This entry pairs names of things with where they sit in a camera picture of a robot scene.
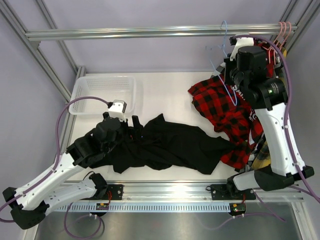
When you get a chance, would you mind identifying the light blue wire hanger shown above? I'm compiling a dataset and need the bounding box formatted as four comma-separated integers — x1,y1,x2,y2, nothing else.
204,20,238,106

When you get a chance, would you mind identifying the black polo shirt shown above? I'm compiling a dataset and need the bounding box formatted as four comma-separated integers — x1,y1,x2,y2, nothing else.
91,114,235,175

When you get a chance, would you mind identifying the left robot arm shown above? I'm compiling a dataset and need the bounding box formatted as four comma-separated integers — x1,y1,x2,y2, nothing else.
2,112,143,230

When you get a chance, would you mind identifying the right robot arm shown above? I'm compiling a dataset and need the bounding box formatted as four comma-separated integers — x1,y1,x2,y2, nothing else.
224,45,315,199

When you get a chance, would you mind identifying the grey white plaid shirt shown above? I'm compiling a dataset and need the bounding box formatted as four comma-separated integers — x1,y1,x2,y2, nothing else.
211,62,226,78

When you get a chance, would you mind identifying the red black plaid shirt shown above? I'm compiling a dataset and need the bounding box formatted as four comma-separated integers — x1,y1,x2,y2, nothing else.
187,37,283,173

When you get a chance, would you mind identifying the yellow plaid shirt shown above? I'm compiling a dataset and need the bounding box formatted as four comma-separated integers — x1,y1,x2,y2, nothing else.
251,43,286,170

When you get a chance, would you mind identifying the white plastic basket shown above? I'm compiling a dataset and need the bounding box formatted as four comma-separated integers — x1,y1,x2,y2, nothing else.
68,75,137,117

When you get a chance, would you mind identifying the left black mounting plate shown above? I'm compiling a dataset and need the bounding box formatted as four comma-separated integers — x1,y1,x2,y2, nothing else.
84,184,124,201

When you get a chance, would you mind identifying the black mounting plate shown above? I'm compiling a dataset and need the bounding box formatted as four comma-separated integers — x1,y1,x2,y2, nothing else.
205,183,256,201
84,184,124,201

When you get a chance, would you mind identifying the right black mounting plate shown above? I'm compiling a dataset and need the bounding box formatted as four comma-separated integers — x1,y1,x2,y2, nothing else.
205,183,256,201

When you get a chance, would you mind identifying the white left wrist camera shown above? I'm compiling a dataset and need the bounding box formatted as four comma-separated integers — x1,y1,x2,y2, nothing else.
107,100,127,122

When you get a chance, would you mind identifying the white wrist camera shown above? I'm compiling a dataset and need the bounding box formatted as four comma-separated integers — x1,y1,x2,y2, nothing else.
229,35,255,61
107,100,127,122

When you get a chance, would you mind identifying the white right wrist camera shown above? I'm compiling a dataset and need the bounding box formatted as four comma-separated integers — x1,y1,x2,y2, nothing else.
229,35,255,61

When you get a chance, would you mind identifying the pink wire hanger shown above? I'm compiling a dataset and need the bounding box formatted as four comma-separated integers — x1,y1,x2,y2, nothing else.
261,21,287,64
267,21,287,64
275,21,293,50

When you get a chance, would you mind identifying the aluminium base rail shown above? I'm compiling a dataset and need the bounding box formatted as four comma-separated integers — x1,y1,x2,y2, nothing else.
108,180,304,203

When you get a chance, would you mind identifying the white slotted cable duct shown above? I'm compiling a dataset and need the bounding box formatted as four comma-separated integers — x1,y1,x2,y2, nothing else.
56,202,231,213

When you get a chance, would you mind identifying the right aluminium frame post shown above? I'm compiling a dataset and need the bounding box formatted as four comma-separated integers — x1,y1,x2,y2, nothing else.
279,0,320,53

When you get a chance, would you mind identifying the aluminium frame post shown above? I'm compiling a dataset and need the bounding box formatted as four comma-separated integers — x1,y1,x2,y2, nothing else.
279,0,320,53
0,0,87,102

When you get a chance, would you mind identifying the aluminium hanging rail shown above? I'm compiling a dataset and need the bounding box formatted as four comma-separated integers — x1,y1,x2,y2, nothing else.
25,23,298,42

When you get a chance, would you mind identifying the left aluminium frame post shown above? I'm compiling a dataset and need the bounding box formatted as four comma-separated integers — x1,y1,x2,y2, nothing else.
0,0,87,102

